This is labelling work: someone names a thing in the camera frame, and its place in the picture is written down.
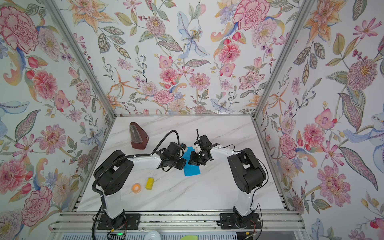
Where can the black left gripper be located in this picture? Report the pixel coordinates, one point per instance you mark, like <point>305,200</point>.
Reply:
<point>182,164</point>

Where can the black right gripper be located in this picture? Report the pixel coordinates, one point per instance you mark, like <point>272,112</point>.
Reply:
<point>193,160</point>

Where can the blue square paper sheet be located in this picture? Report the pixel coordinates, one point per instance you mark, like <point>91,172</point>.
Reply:
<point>190,170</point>

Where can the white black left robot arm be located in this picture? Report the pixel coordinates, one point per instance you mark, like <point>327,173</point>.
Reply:
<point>112,174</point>

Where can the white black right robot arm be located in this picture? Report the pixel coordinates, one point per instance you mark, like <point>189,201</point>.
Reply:
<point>248,172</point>

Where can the yellow cylinder block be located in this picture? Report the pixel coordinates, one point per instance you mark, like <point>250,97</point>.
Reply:
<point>150,184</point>

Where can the brown wooden metronome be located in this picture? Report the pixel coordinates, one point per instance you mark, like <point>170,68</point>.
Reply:
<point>139,138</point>

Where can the orange tape roll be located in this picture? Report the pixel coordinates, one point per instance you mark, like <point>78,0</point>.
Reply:
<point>136,188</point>

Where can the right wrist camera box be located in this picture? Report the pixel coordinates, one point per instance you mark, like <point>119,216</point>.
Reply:
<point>197,148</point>

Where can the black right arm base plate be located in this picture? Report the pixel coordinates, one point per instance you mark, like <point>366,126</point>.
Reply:
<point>234,221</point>

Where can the green object below rail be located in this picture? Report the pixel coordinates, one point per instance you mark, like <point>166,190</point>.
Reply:
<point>190,237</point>

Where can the white round object below rail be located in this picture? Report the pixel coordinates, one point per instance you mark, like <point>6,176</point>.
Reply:
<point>153,235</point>

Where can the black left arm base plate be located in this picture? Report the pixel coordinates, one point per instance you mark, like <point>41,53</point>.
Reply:
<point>121,222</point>

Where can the aluminium frame corner post right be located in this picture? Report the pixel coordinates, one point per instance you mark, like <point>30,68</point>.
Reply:
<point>303,12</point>

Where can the aluminium frame corner post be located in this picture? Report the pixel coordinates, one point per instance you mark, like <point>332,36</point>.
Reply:
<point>303,12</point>
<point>70,39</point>

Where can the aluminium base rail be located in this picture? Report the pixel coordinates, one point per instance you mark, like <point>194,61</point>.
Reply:
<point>273,221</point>

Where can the aluminium frame corner post left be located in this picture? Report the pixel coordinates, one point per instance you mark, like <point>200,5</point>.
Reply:
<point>70,39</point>

